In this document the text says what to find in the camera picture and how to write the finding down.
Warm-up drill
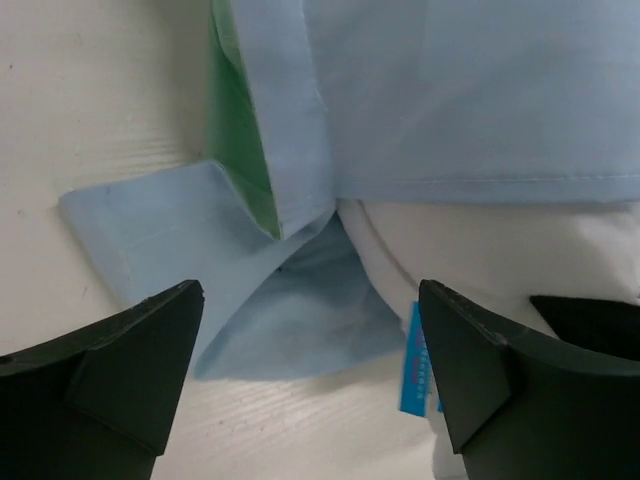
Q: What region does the white pillow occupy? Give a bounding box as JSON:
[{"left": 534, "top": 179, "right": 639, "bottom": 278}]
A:
[{"left": 338, "top": 200, "right": 639, "bottom": 479}]

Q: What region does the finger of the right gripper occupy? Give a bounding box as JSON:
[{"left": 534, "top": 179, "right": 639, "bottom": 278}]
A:
[{"left": 530, "top": 296, "right": 639, "bottom": 348}]

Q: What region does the light blue pillowcase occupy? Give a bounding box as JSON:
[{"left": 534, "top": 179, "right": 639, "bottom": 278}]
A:
[{"left": 60, "top": 1, "right": 639, "bottom": 381}]

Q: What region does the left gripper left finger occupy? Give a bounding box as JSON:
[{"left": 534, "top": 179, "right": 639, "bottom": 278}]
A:
[{"left": 1, "top": 280, "right": 204, "bottom": 480}]

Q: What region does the blue white pillow tag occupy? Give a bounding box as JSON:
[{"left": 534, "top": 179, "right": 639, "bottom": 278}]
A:
[{"left": 399, "top": 302, "right": 442, "bottom": 418}]

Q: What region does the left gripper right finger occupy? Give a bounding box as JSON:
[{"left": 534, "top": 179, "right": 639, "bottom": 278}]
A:
[{"left": 419, "top": 281, "right": 639, "bottom": 480}]

